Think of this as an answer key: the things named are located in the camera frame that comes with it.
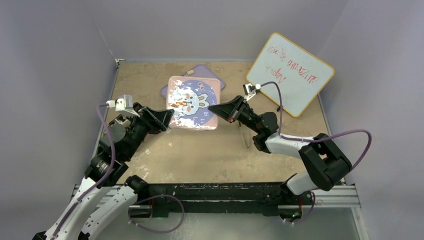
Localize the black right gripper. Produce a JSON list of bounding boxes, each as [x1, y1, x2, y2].
[[207, 95, 262, 133]]

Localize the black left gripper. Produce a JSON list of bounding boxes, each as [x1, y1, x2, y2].
[[123, 105, 174, 160]]

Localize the metal tongs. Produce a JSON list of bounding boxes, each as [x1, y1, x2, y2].
[[238, 121, 252, 149]]

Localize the silver square tin lid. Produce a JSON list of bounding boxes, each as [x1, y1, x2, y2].
[[165, 76, 221, 131]]

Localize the pink divided chocolate tin box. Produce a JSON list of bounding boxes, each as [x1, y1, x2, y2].
[[108, 114, 128, 127]]

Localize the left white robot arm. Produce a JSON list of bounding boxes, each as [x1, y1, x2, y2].
[[33, 102, 174, 240]]

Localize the yellow framed whiteboard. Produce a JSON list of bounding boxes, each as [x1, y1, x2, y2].
[[246, 32, 335, 117]]

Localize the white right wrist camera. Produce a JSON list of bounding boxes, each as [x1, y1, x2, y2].
[[243, 83, 261, 102]]

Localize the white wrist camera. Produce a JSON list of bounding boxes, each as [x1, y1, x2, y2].
[[243, 83, 261, 102], [106, 94, 140, 117]]

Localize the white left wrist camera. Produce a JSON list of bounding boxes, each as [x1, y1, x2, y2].
[[106, 94, 140, 117]]

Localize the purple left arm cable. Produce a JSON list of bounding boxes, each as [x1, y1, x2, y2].
[[49, 103, 185, 240]]

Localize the aluminium frame rail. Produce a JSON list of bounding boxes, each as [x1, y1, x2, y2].
[[67, 183, 362, 210]]

